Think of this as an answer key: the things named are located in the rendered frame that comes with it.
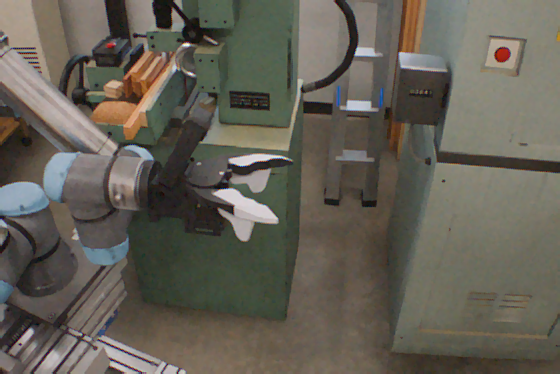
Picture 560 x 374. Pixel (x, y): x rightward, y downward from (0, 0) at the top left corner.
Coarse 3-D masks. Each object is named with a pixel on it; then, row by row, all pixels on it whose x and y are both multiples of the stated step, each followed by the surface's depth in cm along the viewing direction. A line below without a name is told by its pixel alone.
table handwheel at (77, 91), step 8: (80, 56) 171; (72, 64) 166; (80, 64) 173; (64, 72) 163; (80, 72) 174; (64, 80) 163; (80, 80) 175; (64, 88) 163; (80, 88) 175; (72, 96) 174; (80, 96) 174; (88, 104) 182
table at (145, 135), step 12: (144, 48) 184; (180, 84) 165; (96, 96) 165; (132, 96) 157; (180, 96) 166; (168, 108) 156; (168, 120) 157; (108, 132) 147; (120, 132) 147; (144, 132) 145; (156, 132) 147
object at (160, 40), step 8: (152, 24) 158; (176, 24) 158; (152, 32) 155; (160, 32) 154; (168, 32) 154; (176, 32) 154; (152, 40) 156; (160, 40) 156; (168, 40) 156; (176, 40) 155; (184, 40) 155; (152, 48) 158; (160, 48) 158; (168, 48) 157; (176, 48) 157
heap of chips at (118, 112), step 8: (104, 104) 147; (112, 104) 147; (120, 104) 147; (128, 104) 148; (96, 112) 146; (104, 112) 146; (112, 112) 145; (120, 112) 145; (128, 112) 146; (96, 120) 146; (104, 120) 146; (112, 120) 146; (120, 120) 145
